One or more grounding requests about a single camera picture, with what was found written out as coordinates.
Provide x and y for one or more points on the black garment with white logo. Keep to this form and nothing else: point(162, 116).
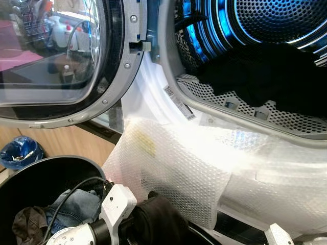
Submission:
point(271, 76)

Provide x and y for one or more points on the plain black garment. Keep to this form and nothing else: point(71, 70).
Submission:
point(161, 219)

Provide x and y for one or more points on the white washing machine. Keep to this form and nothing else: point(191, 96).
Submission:
point(148, 97)

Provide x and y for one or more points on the steel washer drum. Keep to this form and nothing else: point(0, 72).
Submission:
point(276, 20)

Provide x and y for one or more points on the barcode label sticker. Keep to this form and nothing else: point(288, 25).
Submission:
point(179, 103)

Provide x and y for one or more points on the bubble wrap sheet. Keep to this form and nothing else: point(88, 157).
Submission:
point(173, 168)

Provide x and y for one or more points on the grey round washer door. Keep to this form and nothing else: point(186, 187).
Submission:
point(134, 30)

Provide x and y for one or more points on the blue jeans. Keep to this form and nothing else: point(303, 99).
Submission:
point(82, 206)

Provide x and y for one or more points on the black round laundry bin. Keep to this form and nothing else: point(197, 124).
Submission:
point(36, 176)

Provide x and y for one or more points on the brown garment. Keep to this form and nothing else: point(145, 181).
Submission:
point(30, 227)

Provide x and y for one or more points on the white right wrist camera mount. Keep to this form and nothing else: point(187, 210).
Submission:
point(278, 236)

